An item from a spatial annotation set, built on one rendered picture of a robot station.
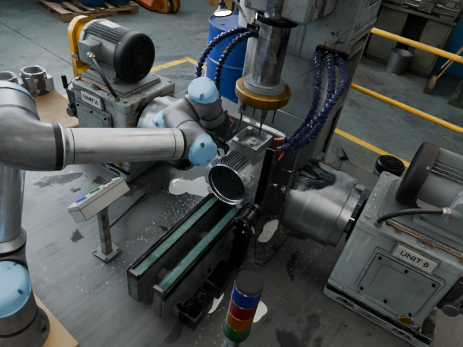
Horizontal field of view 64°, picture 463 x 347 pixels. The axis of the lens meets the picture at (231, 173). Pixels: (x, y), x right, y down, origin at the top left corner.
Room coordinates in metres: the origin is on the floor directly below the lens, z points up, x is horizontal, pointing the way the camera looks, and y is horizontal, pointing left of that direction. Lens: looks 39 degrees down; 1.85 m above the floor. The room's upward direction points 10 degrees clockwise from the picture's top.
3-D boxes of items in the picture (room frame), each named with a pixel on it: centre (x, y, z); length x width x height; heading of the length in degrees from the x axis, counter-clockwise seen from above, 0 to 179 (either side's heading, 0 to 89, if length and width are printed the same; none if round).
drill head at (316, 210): (0.93, -0.34, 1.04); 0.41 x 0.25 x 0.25; 64
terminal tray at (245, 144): (1.10, -0.05, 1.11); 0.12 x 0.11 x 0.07; 153
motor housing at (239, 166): (1.06, -0.03, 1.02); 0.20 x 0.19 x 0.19; 153
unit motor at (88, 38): (1.32, 0.55, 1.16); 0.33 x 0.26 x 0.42; 64
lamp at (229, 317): (0.45, -0.07, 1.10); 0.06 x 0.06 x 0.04
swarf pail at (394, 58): (5.19, -2.00, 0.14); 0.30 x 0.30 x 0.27
